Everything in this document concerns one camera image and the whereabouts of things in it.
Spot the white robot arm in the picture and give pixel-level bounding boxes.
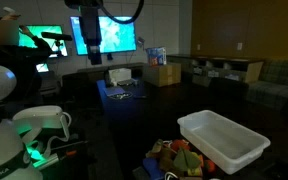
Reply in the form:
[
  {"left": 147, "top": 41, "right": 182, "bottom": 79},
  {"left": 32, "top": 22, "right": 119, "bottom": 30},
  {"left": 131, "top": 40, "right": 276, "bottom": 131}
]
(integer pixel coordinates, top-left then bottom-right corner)
[{"left": 0, "top": 10, "right": 72, "bottom": 180}]

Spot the cardboard box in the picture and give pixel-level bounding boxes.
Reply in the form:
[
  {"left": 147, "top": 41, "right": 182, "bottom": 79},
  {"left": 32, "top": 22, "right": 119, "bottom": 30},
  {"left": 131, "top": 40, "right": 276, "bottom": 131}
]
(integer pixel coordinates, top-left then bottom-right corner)
[{"left": 142, "top": 63, "right": 181, "bottom": 87}]

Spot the white box on table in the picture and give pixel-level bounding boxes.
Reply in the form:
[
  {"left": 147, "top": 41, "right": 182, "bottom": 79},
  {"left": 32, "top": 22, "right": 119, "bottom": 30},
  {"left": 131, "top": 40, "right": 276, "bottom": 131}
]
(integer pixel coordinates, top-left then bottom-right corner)
[{"left": 109, "top": 68, "right": 131, "bottom": 83}]

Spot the blue white carton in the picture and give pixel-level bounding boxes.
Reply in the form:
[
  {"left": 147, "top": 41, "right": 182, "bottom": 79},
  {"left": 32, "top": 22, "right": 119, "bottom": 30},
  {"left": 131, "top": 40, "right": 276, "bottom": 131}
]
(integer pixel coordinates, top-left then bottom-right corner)
[{"left": 146, "top": 47, "right": 167, "bottom": 66}]

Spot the wooden low shelf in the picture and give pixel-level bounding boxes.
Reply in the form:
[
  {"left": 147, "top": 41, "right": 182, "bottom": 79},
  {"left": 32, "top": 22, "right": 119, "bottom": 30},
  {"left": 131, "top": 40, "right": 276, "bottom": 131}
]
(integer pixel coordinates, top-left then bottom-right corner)
[{"left": 167, "top": 54, "right": 264, "bottom": 87}]

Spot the red plush toy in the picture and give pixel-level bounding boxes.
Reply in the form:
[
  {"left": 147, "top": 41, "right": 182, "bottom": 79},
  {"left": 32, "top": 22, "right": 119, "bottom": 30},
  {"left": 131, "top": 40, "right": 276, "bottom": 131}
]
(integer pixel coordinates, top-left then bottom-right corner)
[{"left": 170, "top": 139, "right": 190, "bottom": 152}]

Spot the orange ball toy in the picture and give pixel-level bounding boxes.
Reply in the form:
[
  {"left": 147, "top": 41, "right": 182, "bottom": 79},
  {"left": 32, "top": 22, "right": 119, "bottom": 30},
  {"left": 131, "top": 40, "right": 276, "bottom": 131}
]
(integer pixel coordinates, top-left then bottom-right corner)
[{"left": 204, "top": 160, "right": 216, "bottom": 173}]

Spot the white plastic bin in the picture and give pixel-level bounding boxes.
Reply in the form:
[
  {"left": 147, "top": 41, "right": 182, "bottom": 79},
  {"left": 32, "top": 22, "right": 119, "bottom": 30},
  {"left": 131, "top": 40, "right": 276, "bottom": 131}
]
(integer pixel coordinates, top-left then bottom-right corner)
[{"left": 177, "top": 110, "right": 271, "bottom": 175}]

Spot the green plaid sofa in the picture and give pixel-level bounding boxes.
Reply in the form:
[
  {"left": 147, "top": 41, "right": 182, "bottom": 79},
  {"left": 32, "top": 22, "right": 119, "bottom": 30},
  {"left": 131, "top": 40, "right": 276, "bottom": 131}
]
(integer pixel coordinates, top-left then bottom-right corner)
[{"left": 247, "top": 60, "right": 288, "bottom": 110}]

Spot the person in dark clothes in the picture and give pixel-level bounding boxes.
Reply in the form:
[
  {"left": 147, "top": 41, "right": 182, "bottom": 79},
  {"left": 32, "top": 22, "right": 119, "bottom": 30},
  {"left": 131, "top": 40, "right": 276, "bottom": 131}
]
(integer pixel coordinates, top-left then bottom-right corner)
[{"left": 0, "top": 14, "right": 51, "bottom": 108}]

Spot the large wall monitor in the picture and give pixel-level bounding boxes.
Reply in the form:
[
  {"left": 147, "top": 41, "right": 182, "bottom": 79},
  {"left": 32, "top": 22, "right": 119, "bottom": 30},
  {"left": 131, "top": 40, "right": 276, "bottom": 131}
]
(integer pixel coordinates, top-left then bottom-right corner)
[{"left": 70, "top": 16, "right": 137, "bottom": 55}]

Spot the black camera on tripod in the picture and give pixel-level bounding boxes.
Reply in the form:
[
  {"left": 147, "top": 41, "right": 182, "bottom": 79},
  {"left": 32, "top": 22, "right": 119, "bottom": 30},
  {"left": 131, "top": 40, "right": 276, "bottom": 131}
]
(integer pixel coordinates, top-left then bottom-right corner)
[{"left": 41, "top": 32, "right": 73, "bottom": 57}]

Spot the orange handled screwdriver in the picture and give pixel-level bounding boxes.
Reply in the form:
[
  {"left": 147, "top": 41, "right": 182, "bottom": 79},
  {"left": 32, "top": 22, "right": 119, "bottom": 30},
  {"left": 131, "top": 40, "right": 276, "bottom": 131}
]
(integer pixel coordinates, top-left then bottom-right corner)
[{"left": 33, "top": 150, "right": 77, "bottom": 170}]

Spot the left wall monitor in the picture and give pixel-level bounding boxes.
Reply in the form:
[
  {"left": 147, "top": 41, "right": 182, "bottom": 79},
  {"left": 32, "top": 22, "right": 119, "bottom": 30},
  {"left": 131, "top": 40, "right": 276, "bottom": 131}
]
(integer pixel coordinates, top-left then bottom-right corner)
[{"left": 19, "top": 25, "right": 68, "bottom": 58}]

